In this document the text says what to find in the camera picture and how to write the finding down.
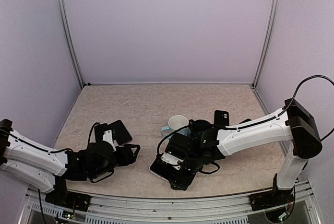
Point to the light blue mug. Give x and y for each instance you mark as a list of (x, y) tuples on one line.
[(175, 122)]

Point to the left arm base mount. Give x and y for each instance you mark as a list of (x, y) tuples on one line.
[(71, 200)]

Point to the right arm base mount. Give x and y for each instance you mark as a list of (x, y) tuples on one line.
[(264, 200)]

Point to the black smartphone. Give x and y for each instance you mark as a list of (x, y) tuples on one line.
[(172, 170), (99, 131), (120, 134)]

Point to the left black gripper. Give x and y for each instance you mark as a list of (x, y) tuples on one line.
[(126, 150)]

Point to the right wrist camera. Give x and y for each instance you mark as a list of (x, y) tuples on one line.
[(174, 153)]

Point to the aluminium frame post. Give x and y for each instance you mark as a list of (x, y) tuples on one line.
[(70, 44), (267, 40)]

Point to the right aluminium frame post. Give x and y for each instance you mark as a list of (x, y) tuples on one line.
[(267, 40)]

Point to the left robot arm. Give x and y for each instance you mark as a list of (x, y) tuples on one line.
[(48, 169)]

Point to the black phone case upright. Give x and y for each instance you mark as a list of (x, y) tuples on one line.
[(221, 118)]

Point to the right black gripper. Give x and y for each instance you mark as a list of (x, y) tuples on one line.
[(182, 182)]

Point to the pink phone case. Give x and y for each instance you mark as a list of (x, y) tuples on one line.
[(160, 169)]

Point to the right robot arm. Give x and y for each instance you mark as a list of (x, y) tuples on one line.
[(291, 123)]

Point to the front aluminium rail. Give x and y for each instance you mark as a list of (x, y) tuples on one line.
[(235, 208)]

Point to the left aluminium frame post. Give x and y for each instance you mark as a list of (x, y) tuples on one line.
[(70, 44)]

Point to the dark green mug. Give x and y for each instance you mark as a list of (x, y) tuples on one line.
[(196, 128)]

